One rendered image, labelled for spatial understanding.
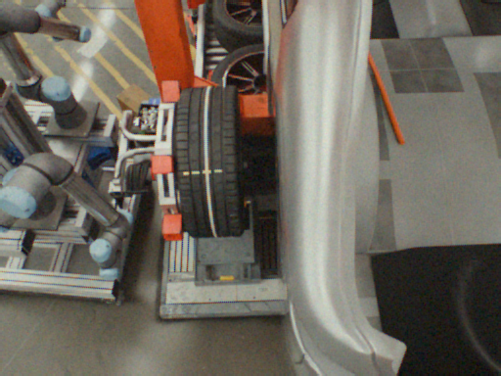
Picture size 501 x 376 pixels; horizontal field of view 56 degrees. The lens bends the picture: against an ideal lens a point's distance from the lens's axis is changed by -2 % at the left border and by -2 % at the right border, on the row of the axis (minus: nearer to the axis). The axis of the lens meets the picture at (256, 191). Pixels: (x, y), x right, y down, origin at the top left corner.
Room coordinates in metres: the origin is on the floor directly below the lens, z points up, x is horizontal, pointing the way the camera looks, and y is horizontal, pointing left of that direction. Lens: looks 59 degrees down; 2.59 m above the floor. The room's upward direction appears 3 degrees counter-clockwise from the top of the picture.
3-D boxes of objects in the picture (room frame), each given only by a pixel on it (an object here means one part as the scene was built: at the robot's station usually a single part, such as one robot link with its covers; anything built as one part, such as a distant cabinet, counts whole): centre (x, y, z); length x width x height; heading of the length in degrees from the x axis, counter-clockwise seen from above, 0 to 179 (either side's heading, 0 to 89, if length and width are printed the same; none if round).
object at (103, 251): (0.78, 0.58, 0.95); 0.11 x 0.08 x 0.11; 156
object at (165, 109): (1.23, 0.35, 0.85); 0.54 x 0.07 x 0.54; 179
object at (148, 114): (1.75, 0.57, 0.51); 0.20 x 0.14 x 0.13; 171
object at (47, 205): (1.07, 0.95, 0.87); 0.15 x 0.15 x 0.10
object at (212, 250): (1.22, 0.18, 0.32); 0.40 x 0.30 x 0.28; 179
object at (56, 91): (1.56, 0.89, 0.98); 0.13 x 0.12 x 0.14; 68
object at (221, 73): (2.04, -0.08, 0.39); 0.66 x 0.66 x 0.24
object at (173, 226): (0.91, 0.35, 0.85); 0.09 x 0.08 x 0.07; 179
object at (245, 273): (1.18, 0.18, 0.13); 0.50 x 0.36 x 0.10; 179
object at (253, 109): (1.69, 0.02, 0.69); 0.52 x 0.17 x 0.35; 89
